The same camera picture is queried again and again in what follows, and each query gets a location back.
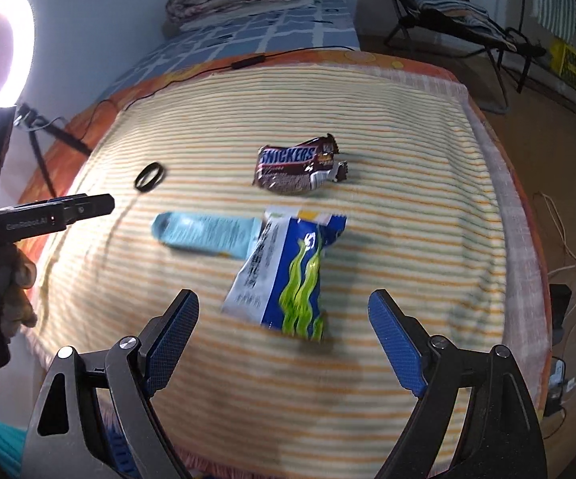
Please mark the power strip with plugs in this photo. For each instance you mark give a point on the power strip with plugs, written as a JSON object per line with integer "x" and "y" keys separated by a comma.
{"x": 556, "y": 374}

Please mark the yellow striped blanket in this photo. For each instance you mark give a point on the yellow striped blanket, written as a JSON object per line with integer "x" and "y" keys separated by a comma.
{"x": 392, "y": 209}

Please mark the black tripod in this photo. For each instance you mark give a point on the black tripod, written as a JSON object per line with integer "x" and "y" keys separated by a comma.
{"x": 41, "y": 159}

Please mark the blue checkered mattress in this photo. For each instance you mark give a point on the blue checkered mattress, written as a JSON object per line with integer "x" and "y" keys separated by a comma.
{"x": 293, "y": 30}

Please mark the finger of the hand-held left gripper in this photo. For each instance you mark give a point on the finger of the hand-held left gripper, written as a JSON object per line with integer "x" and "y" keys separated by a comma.
{"x": 48, "y": 203}
{"x": 96, "y": 207}

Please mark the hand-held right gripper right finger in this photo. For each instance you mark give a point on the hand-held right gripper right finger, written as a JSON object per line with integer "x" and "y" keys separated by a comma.
{"x": 397, "y": 344}

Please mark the striped chair cushion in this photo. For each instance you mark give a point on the striped chair cushion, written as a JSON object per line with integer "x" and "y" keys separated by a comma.
{"x": 442, "y": 5}

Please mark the blue green snack packet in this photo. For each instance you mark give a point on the blue green snack packet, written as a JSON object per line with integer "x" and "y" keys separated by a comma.
{"x": 268, "y": 279}

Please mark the person's left hand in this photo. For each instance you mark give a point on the person's left hand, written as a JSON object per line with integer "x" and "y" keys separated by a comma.
{"x": 18, "y": 279}

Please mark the plaid fringed cloth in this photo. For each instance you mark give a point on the plaid fringed cloth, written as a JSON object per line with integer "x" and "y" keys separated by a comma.
{"x": 517, "y": 239}

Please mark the black metal rack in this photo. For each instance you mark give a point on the black metal rack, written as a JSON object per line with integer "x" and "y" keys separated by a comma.
{"x": 524, "y": 35}

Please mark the yellow plastic crate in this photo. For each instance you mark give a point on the yellow plastic crate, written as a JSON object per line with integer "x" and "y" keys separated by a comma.
{"x": 572, "y": 65}

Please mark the black device on stand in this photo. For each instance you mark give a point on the black device on stand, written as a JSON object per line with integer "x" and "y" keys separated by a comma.
{"x": 561, "y": 309}

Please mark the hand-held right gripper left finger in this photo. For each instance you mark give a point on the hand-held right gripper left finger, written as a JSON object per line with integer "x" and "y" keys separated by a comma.
{"x": 168, "y": 339}

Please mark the brown chocolate bar wrapper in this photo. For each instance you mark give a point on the brown chocolate bar wrapper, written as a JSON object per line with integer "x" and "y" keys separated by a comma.
{"x": 288, "y": 159}

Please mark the teal ribbed knit clothing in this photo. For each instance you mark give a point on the teal ribbed knit clothing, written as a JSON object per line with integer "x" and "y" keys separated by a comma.
{"x": 1, "y": 449}

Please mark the orange floral bed sheet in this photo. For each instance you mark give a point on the orange floral bed sheet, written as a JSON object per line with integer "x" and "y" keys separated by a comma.
{"x": 83, "y": 124}

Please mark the light blue packet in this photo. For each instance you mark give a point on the light blue packet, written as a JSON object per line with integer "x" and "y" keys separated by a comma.
{"x": 198, "y": 232}

